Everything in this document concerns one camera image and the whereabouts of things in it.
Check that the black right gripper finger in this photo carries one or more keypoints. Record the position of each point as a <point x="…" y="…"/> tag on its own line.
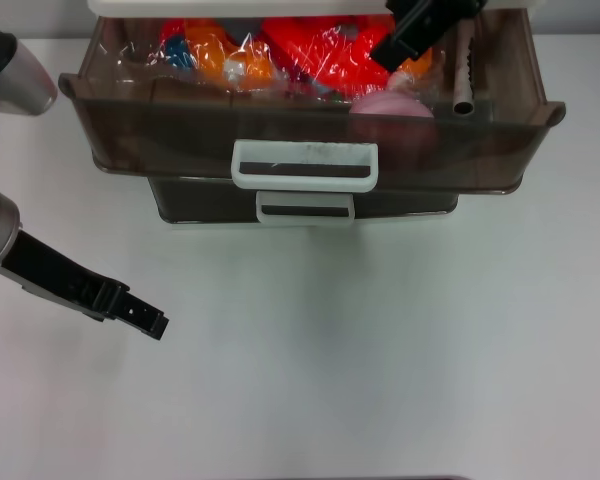
<point x="395" y="50"/>

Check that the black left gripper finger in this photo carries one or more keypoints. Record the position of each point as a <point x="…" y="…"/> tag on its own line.
<point x="142" y="316"/>

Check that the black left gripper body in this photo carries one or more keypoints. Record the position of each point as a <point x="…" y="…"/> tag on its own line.
<point x="60" y="280"/>

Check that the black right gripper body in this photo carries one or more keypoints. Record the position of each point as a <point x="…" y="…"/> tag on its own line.
<point x="435" y="17"/>

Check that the pink peach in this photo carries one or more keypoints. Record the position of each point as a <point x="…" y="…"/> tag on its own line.
<point x="390" y="105"/>

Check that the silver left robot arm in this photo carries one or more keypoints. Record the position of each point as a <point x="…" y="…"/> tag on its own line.
<point x="22" y="85"/>

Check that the dark plastic drawer cabinet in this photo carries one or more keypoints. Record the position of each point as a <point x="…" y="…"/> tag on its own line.
<point x="230" y="4"/>

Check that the white marker pen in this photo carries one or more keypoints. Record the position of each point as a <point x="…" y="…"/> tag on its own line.
<point x="463" y="65"/>

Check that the plastic bag of colourful toys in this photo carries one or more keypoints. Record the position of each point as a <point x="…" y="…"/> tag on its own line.
<point x="305" y="45"/>

